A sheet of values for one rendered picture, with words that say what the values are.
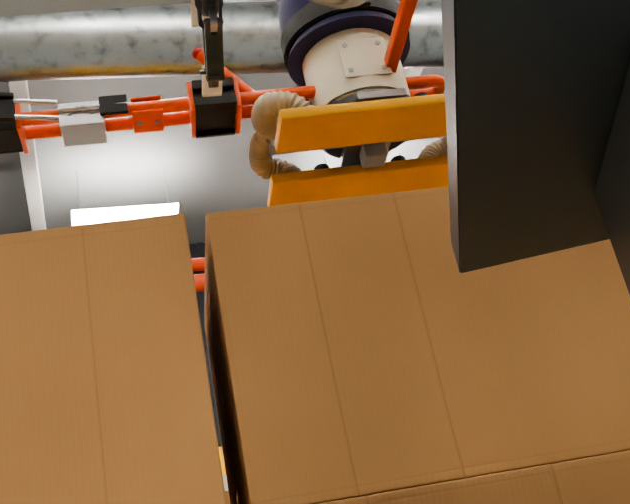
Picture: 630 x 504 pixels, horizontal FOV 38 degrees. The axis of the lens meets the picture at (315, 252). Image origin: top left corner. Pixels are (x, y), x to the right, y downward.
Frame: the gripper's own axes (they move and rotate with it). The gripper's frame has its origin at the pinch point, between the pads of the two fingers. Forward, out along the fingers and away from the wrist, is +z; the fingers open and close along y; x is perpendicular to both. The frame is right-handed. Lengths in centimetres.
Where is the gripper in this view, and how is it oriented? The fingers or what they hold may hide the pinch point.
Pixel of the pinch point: (206, 54)
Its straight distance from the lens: 146.7
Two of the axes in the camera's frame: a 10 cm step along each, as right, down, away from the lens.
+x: 9.8, -1.1, 1.8
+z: -1.2, 4.4, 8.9
